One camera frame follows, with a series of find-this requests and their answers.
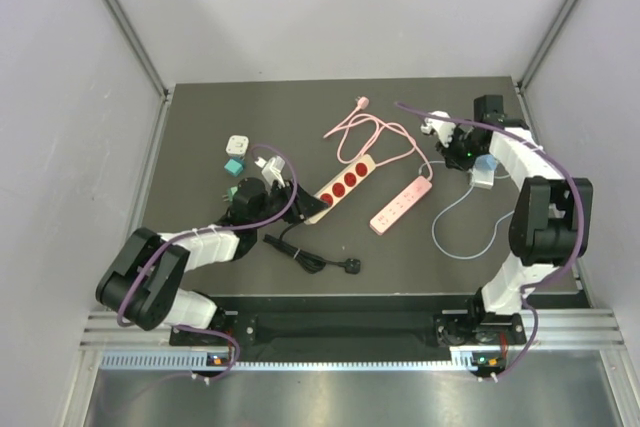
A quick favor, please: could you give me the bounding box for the pink power strip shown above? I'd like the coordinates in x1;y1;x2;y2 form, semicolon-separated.
369;175;432;235

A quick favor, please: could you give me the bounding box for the black power cord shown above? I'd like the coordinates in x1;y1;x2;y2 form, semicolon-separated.
262;221;362;276

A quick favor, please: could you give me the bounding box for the teal usb charger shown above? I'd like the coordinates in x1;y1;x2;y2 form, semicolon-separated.
224;158;245;177

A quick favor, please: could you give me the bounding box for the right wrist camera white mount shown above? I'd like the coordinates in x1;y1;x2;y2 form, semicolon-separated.
420;111;456;148

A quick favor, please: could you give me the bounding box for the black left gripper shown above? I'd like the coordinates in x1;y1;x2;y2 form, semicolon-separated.
252;177;329;229

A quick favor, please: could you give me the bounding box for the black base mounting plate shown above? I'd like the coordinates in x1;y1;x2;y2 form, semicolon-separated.
169;294;526;363

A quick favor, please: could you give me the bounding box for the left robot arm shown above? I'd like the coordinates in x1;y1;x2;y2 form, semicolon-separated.
95;177;329;344

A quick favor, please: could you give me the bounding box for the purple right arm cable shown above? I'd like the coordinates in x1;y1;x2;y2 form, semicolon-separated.
394;100;586;381

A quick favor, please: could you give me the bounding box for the aluminium frame rail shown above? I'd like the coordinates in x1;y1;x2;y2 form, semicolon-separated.
80;309;624;371

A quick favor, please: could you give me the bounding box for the white square plug adapter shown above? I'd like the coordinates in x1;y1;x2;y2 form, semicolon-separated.
225;135;250;158

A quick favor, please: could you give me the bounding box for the pink round wall plug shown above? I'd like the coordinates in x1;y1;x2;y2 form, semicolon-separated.
355;96;369;111

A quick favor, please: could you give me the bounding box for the slotted grey cable duct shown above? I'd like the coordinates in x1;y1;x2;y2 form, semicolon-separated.
99;349;498;372

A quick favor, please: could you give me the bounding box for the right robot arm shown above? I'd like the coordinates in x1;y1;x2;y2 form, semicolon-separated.
421;95;593;343

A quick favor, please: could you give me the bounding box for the beige red power strip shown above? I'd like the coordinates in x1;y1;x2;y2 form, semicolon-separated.
304;154;376;225

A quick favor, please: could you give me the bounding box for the white usb charger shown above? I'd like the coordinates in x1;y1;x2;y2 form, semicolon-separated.
469;169;495;190

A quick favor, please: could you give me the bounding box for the green usb charger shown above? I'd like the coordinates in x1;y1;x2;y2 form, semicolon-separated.
222;186;237;203

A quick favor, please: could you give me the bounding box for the blue usb charger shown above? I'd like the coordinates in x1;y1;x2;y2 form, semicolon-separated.
474;154;498;172

